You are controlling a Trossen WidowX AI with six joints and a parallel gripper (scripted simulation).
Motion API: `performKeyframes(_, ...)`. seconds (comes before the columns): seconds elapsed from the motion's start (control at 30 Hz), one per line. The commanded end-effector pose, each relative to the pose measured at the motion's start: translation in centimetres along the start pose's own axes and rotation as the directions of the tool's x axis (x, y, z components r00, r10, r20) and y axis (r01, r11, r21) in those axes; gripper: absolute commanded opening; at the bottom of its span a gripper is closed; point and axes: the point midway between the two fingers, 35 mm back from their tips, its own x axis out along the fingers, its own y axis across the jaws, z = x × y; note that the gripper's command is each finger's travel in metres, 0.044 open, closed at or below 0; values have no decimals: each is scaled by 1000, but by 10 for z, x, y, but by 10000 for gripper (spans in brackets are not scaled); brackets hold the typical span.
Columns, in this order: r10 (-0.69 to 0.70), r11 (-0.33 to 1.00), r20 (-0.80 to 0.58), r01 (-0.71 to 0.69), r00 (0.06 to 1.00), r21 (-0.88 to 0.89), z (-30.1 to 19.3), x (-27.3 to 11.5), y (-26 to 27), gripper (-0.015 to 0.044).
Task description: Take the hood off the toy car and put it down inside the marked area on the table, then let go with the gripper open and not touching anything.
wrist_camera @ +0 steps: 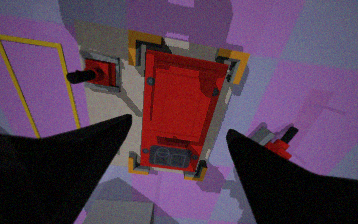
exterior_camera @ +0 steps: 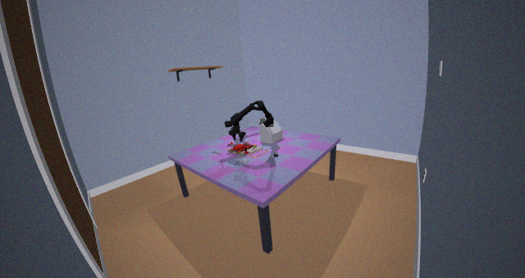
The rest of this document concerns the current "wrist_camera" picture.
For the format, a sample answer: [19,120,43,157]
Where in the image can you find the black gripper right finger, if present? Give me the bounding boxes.
[226,129,358,224]

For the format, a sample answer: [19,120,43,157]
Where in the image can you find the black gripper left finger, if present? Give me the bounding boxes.
[0,114,132,224]

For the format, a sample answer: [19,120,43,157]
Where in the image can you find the yellow tape outline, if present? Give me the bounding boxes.
[0,34,80,138]

